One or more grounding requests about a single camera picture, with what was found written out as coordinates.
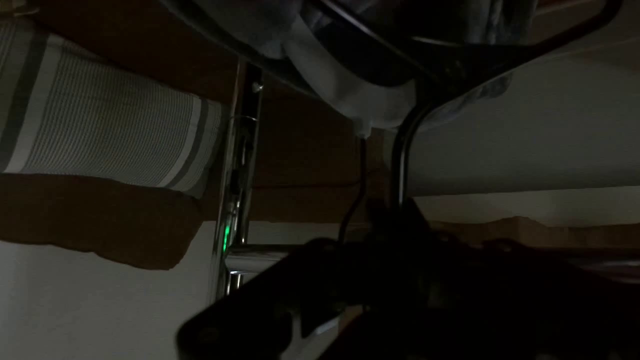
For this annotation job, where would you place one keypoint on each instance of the black hanger with metal hook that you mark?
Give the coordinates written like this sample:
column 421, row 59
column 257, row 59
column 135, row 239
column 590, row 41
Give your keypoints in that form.
column 399, row 160

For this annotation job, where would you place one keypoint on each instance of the narrow mustard curtain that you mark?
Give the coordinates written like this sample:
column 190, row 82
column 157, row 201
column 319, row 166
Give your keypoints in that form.
column 547, row 233

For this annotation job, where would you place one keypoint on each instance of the metal clothing rack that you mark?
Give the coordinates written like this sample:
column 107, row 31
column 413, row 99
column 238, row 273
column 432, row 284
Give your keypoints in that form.
column 236, row 166

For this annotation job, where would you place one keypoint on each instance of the brown sofa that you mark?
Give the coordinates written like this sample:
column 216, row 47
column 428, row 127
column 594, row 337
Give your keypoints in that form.
column 87, row 221

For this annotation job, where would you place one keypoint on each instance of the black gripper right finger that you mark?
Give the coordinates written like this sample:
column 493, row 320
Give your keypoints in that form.
column 547, row 312

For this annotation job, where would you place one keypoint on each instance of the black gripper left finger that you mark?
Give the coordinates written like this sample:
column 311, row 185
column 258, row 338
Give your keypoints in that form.
column 267, row 301

